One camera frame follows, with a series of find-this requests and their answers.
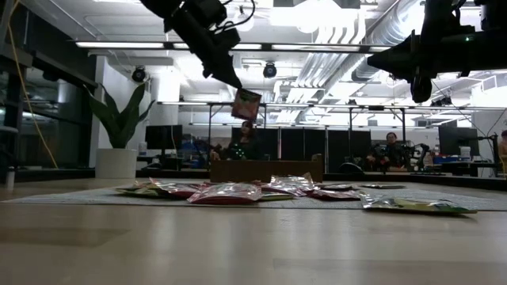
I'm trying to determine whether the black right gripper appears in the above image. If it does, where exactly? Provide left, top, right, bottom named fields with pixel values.
left=367, top=31, right=476, bottom=105

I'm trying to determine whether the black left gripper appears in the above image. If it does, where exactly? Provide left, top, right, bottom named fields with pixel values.
left=164, top=6, right=244, bottom=89

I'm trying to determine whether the red strawberry tea packet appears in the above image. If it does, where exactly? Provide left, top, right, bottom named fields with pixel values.
left=149, top=177, right=204, bottom=200
left=186, top=182, right=263, bottom=206
left=231, top=87, right=263, bottom=123
left=307, top=188, right=362, bottom=200

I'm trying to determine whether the wooden compartment tea box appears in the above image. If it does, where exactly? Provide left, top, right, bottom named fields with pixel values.
left=209, top=153, right=325, bottom=184

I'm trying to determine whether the person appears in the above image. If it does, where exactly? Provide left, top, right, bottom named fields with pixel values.
left=209, top=120, right=265, bottom=162
left=498, top=130, right=507, bottom=175
left=366, top=131, right=409, bottom=172

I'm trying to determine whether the black partition panel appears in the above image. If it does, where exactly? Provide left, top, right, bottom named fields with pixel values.
left=350, top=130, right=372, bottom=159
left=280, top=128, right=304, bottom=162
left=303, top=128, right=326, bottom=174
left=327, top=129, right=350, bottom=174

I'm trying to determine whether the black computer monitor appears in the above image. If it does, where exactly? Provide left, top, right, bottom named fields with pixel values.
left=144, top=124, right=184, bottom=150
left=437, top=120, right=481, bottom=158

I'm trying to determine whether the ceiling strip light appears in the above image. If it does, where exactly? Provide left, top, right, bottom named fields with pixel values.
left=74, top=40, right=166, bottom=50

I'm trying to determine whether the snake plant in white pot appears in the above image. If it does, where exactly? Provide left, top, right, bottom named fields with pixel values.
left=82, top=82, right=156, bottom=179

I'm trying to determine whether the grey woven placemat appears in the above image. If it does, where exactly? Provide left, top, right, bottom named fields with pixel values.
left=1, top=181, right=507, bottom=212

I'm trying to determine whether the silver ventilation duct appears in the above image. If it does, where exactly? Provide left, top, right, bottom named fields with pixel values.
left=350, top=0, right=427, bottom=82

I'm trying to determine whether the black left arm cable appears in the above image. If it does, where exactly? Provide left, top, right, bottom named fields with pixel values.
left=213, top=0, right=257, bottom=33

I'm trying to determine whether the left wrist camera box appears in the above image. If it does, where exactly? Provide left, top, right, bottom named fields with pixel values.
left=182, top=0, right=229, bottom=28

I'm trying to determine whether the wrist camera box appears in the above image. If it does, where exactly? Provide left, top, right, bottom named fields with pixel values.
left=419, top=0, right=476, bottom=40
left=182, top=0, right=229, bottom=28

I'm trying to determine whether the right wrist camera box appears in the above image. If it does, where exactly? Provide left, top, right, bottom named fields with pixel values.
left=419, top=0, right=476, bottom=40

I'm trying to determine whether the black workbench frame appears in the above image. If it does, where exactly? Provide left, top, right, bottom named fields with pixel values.
left=207, top=101, right=408, bottom=175

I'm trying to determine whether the yellow hanging cable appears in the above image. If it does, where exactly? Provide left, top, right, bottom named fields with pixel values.
left=6, top=0, right=59, bottom=170

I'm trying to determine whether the small white post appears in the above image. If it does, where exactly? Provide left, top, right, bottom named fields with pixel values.
left=5, top=165, right=17, bottom=190

